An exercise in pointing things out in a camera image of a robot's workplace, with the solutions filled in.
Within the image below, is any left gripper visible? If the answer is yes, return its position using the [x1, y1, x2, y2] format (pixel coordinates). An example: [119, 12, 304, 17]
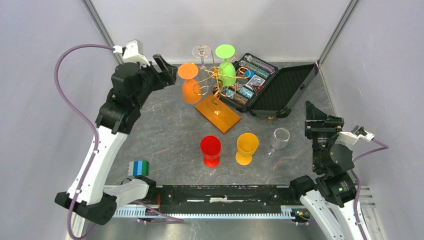
[133, 53, 178, 108]

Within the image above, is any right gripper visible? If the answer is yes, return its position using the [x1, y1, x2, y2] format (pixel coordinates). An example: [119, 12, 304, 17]
[304, 99, 344, 170]

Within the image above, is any clear wine glass front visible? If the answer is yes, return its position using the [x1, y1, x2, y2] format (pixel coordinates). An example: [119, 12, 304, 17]
[267, 127, 290, 157]

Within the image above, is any clear wine glass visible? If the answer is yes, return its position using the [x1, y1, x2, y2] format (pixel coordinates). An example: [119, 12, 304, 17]
[267, 127, 290, 157]
[192, 44, 211, 70]

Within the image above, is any yellow wine glass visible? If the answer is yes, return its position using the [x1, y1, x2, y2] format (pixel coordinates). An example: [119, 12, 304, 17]
[235, 132, 259, 166]

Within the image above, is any red wine glass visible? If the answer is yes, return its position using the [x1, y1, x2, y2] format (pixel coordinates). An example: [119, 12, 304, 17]
[199, 135, 222, 168]

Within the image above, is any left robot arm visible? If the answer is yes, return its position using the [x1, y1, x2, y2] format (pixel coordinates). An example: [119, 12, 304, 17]
[54, 54, 178, 226]

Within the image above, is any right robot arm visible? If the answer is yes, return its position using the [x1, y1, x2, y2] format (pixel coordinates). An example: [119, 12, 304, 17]
[288, 101, 375, 240]

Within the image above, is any orange wine glass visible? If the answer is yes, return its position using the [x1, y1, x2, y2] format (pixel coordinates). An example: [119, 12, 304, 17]
[177, 62, 202, 104]

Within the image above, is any clear wine glass back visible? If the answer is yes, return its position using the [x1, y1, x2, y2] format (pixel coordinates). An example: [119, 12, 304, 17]
[192, 44, 211, 70]

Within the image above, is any green wine glass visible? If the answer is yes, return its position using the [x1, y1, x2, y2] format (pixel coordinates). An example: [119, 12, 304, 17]
[215, 44, 236, 87]

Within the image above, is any black poker chip case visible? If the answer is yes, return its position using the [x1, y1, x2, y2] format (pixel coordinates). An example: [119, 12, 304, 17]
[220, 53, 319, 118]

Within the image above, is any blue green block stack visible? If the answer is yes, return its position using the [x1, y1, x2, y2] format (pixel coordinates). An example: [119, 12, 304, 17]
[128, 160, 150, 177]

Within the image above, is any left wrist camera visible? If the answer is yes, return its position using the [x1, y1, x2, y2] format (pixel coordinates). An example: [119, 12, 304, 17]
[113, 39, 151, 67]

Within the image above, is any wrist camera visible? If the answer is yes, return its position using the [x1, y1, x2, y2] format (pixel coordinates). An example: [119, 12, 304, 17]
[337, 125, 375, 145]
[113, 39, 151, 67]

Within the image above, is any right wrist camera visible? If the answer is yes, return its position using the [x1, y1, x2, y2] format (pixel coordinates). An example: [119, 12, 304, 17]
[337, 125, 375, 145]

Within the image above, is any gold wire glass rack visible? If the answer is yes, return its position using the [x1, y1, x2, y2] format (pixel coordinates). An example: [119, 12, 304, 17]
[195, 49, 246, 134]

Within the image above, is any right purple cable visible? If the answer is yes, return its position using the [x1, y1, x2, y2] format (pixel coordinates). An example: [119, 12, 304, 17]
[351, 138, 390, 240]

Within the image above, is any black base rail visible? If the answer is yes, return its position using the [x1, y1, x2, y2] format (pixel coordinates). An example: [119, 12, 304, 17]
[102, 176, 335, 226]

